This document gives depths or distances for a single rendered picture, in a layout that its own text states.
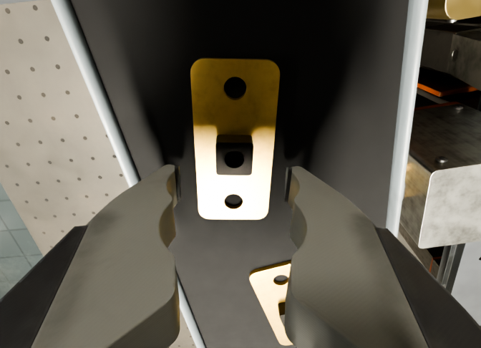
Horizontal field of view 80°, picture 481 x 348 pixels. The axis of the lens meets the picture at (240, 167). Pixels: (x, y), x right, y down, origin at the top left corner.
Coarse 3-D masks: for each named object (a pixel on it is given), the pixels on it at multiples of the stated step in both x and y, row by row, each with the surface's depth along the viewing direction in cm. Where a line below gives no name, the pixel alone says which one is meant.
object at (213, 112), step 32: (224, 64) 12; (256, 64) 12; (192, 96) 13; (224, 96) 13; (256, 96) 13; (224, 128) 13; (256, 128) 13; (224, 160) 13; (256, 160) 14; (224, 192) 15; (256, 192) 15
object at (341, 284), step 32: (288, 192) 12; (320, 192) 10; (320, 224) 9; (352, 224) 9; (320, 256) 8; (352, 256) 8; (384, 256) 8; (288, 288) 7; (320, 288) 7; (352, 288) 7; (384, 288) 7; (288, 320) 7; (320, 320) 6; (352, 320) 6; (384, 320) 6; (416, 320) 6
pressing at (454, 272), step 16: (480, 96) 31; (448, 256) 41; (464, 256) 41; (480, 256) 41; (448, 272) 42; (464, 272) 42; (480, 272) 42; (448, 288) 43; (464, 288) 44; (480, 288) 44; (464, 304) 46; (480, 304) 46; (480, 320) 48
